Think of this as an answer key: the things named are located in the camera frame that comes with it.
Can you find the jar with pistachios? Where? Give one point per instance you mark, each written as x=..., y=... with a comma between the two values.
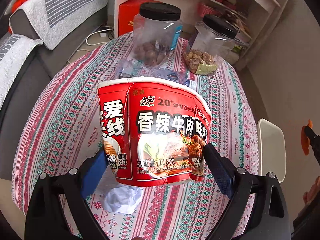
x=209, y=46

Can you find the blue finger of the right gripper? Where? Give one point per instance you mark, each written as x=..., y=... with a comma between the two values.
x=314, y=142

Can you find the red gift box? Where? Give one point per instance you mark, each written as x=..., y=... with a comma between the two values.
x=126, y=13

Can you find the white trash bin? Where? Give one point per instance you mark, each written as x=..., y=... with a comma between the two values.
x=272, y=151

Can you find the striped patterned tablecloth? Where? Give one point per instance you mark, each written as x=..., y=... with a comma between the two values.
x=63, y=130

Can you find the red instant noodle cup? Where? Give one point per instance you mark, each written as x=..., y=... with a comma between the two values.
x=154, y=130

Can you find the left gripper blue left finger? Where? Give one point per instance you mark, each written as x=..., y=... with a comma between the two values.
x=92, y=171

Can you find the white bookshelf unit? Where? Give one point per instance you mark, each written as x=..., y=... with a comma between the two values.
x=259, y=13

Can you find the crushed clear water bottle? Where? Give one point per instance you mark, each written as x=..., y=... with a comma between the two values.
x=128, y=69

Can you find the pink basket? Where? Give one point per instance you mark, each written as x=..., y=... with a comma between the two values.
x=203, y=10

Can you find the grey sofa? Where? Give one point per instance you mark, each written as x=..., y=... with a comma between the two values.
x=27, y=66

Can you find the white tissue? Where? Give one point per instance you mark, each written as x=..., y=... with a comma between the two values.
x=123, y=199

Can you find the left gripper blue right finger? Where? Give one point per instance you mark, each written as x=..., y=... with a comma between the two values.
x=221, y=168

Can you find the orange peel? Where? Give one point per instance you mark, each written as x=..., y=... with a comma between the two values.
x=305, y=141

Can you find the striped grey sofa cover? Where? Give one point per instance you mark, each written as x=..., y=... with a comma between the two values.
x=53, y=20

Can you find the pile of papers and books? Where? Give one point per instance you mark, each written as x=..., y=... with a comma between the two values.
x=243, y=37

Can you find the jar with brown nuts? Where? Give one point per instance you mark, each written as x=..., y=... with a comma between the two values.
x=156, y=29

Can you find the right hand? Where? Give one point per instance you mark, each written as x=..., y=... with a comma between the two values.
x=309, y=196

